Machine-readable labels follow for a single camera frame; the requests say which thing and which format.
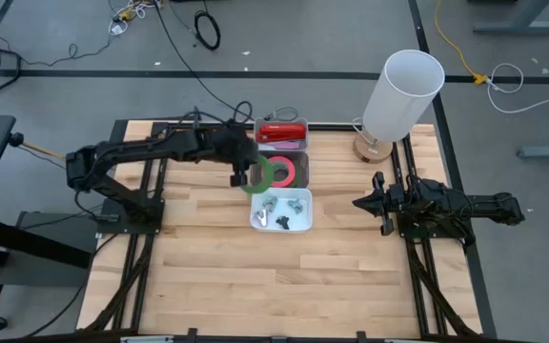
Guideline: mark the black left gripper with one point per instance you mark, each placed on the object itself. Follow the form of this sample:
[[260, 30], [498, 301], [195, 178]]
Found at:
[[236, 145]]

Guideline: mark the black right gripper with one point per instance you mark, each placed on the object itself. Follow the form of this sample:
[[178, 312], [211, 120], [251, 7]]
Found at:
[[396, 204]]

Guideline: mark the red stapler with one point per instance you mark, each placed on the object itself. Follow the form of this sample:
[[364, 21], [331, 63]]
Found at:
[[279, 132]]

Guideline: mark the red tape roll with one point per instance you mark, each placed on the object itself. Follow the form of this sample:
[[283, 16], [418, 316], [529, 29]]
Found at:
[[292, 171]]

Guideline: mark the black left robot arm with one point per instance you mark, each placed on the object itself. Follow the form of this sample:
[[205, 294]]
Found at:
[[160, 145]]

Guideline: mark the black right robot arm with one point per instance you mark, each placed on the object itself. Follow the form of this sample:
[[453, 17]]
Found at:
[[484, 207]]

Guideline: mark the light grey plastic bin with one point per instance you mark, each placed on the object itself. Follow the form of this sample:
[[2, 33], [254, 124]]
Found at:
[[261, 146]]

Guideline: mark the dark grey plastic bin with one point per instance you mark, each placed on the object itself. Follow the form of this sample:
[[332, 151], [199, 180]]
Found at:
[[303, 156]]

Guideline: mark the white plastic bin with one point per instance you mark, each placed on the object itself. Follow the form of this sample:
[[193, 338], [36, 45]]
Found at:
[[303, 224]]

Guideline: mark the white cylinder lamp wooden base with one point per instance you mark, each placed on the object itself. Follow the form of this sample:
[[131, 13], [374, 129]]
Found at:
[[398, 105]]

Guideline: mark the black table clamp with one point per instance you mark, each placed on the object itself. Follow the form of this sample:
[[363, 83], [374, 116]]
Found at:
[[361, 336], [191, 335]]

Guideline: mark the grey table foot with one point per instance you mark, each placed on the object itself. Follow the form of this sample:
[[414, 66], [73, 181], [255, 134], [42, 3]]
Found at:
[[548, 151]]

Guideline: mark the black ball knob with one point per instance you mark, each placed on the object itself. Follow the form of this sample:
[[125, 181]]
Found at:
[[15, 139]]

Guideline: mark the grey table leg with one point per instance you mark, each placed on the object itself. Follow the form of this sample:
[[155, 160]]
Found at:
[[517, 27]]

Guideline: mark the black aluminium rig frame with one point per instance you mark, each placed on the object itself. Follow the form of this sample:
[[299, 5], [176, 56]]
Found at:
[[331, 127]]

